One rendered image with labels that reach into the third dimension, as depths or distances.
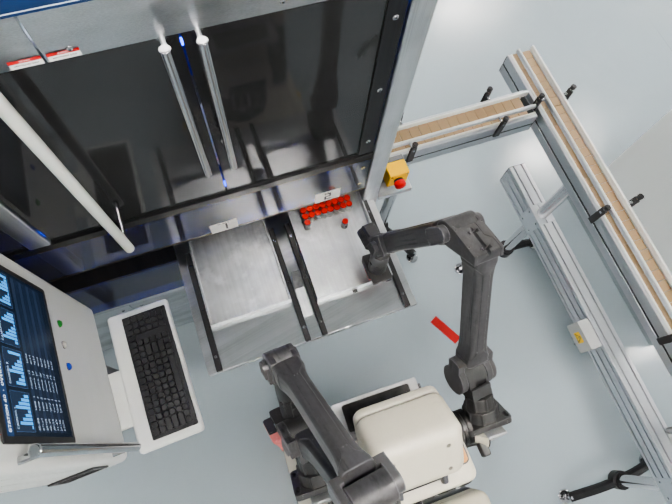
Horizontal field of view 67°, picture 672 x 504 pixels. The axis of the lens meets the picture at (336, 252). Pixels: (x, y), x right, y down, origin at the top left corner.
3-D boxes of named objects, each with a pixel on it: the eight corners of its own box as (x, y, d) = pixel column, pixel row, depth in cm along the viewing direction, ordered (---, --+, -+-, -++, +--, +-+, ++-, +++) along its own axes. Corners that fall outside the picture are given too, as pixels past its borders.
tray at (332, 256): (285, 211, 175) (285, 206, 172) (355, 190, 180) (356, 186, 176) (317, 301, 165) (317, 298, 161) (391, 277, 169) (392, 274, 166)
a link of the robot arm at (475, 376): (474, 408, 121) (492, 398, 123) (469, 371, 118) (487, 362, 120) (451, 390, 129) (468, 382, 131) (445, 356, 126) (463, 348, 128)
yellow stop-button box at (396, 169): (379, 170, 174) (382, 159, 167) (398, 164, 175) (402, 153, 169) (387, 188, 172) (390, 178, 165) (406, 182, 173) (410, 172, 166)
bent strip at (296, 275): (291, 277, 167) (290, 272, 161) (300, 275, 167) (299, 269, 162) (304, 317, 163) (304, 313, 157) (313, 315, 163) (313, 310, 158)
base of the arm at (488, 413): (469, 438, 121) (513, 421, 123) (464, 410, 119) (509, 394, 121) (452, 418, 129) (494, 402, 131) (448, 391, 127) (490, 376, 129)
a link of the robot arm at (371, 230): (375, 250, 141) (401, 240, 144) (357, 217, 145) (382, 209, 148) (367, 269, 151) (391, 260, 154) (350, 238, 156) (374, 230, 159)
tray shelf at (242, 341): (172, 239, 171) (171, 237, 169) (365, 182, 183) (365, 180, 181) (209, 376, 156) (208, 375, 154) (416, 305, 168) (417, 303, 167)
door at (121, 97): (51, 239, 132) (-129, 95, 77) (225, 189, 140) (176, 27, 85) (51, 241, 132) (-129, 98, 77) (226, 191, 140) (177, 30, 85)
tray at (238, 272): (185, 233, 170) (183, 229, 167) (260, 211, 175) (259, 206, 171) (212, 327, 160) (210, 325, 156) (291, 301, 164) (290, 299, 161)
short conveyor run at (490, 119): (366, 181, 185) (372, 159, 171) (352, 146, 190) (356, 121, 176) (530, 133, 197) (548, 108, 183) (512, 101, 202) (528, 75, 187)
